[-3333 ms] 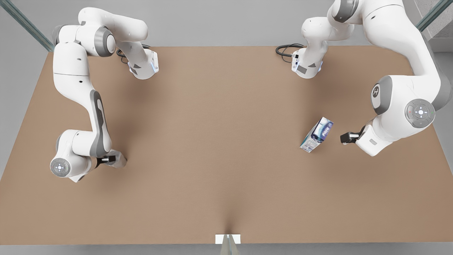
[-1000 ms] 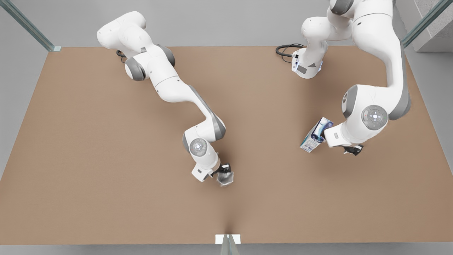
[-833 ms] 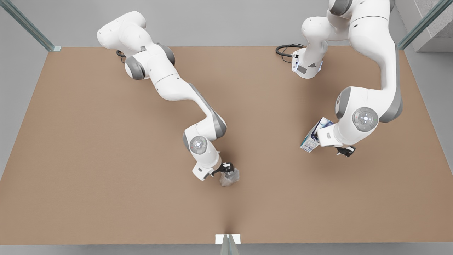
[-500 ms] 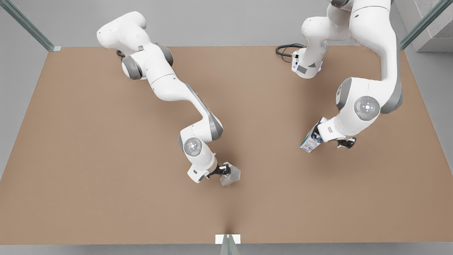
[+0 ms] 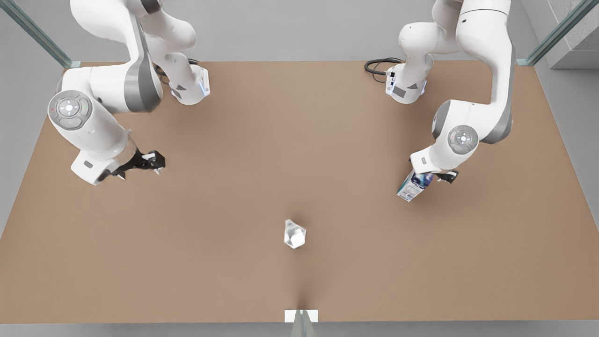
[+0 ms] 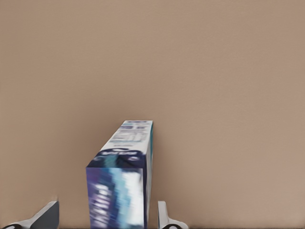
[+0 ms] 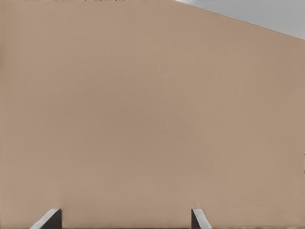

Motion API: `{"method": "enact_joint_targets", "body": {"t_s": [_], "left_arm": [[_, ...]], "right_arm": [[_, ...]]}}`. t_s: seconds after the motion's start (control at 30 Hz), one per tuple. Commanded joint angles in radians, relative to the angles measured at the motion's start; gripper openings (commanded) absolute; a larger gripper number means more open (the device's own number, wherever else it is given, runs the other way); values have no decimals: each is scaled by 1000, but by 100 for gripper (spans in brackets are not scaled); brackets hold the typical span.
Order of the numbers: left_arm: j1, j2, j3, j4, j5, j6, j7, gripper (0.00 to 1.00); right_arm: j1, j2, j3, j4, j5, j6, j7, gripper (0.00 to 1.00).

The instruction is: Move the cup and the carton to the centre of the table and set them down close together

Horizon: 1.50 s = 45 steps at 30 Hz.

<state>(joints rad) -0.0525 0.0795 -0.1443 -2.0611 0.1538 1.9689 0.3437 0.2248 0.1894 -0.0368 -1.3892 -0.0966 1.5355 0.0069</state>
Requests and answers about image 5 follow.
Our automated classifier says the blue and white carton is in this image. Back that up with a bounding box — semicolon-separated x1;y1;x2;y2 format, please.
396;169;434;203

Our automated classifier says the clear glass cup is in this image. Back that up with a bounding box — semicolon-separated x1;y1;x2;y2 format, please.
283;219;307;250

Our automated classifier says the grey concrete block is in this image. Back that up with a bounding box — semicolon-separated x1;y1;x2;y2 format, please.
520;0;599;70

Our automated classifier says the black cable loop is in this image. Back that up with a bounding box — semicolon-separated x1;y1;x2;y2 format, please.
153;59;200;86
364;58;404;84

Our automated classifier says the silver frame post with foot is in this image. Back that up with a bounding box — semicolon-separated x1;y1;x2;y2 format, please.
284;309;319;337

